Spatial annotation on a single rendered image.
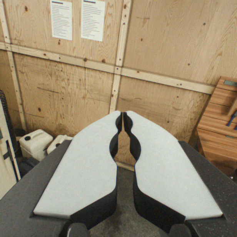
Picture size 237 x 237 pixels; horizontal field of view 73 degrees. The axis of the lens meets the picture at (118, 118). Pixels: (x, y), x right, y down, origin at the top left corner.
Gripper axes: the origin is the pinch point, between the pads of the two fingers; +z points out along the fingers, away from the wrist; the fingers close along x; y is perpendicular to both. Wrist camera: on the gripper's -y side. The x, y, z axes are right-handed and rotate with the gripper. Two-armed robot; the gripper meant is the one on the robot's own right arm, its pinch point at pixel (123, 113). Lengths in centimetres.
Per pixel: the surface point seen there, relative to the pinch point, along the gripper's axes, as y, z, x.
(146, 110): 73, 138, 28
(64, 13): -13, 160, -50
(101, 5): -18, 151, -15
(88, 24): -4, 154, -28
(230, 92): 43, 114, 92
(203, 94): 49, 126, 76
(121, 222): 160, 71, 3
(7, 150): 60, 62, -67
